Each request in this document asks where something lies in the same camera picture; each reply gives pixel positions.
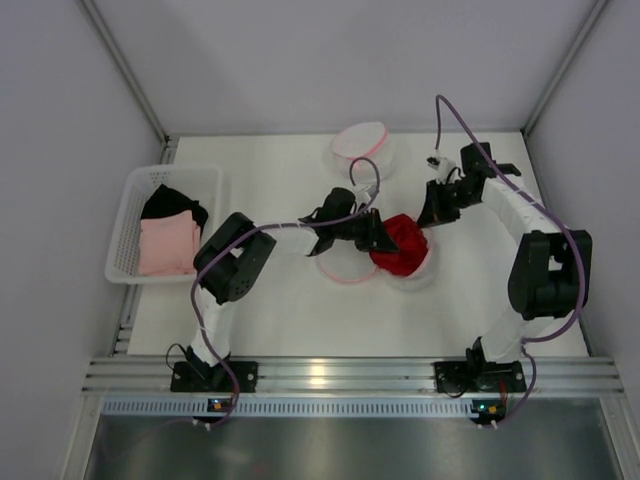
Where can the perforated cable tray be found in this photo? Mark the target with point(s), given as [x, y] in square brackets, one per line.
[303, 407]

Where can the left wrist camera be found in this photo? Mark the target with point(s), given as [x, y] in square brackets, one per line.
[365, 192]

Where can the red lace garment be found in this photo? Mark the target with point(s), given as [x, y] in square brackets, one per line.
[413, 245]

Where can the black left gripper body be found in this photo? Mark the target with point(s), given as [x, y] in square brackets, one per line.
[372, 228]

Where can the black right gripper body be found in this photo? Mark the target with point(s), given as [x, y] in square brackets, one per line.
[438, 197]

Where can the pink garment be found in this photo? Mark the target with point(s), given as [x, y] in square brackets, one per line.
[168, 245]

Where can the aluminium rail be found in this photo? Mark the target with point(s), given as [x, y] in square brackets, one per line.
[557, 377]

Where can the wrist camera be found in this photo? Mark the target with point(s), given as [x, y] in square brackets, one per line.
[365, 192]
[443, 167]

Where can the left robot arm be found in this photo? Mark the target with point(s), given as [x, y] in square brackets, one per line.
[230, 262]

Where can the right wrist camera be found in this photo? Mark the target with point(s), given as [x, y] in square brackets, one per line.
[443, 167]

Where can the black garment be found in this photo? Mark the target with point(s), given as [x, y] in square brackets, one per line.
[167, 202]

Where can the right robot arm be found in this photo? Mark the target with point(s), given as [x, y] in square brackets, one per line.
[549, 278]

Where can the pink-trimmed mesh laundry bag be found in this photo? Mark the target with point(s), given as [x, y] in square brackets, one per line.
[362, 151]

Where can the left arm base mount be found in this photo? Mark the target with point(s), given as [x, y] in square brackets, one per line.
[193, 376]

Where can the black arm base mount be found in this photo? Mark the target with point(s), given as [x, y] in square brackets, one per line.
[456, 378]

